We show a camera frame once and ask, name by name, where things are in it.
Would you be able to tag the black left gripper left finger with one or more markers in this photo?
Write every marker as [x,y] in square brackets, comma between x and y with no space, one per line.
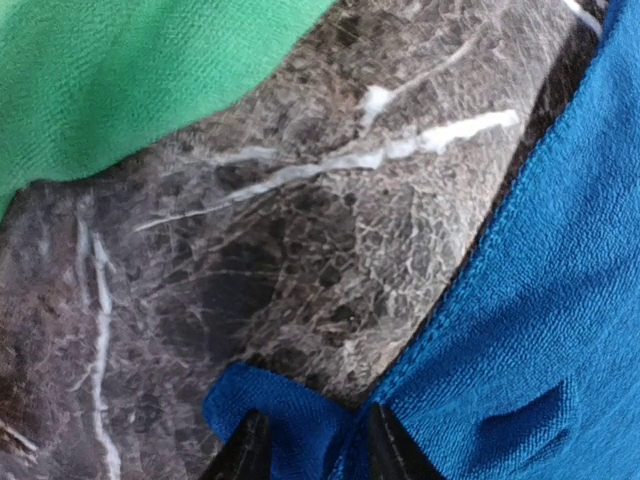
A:
[247,454]

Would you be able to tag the royal blue towel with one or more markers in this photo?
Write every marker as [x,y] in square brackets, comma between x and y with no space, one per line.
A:
[529,367]

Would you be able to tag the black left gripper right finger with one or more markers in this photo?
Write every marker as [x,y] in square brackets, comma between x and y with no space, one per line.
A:
[392,452]

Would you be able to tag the green towel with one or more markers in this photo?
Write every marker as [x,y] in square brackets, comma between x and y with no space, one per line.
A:
[85,84]

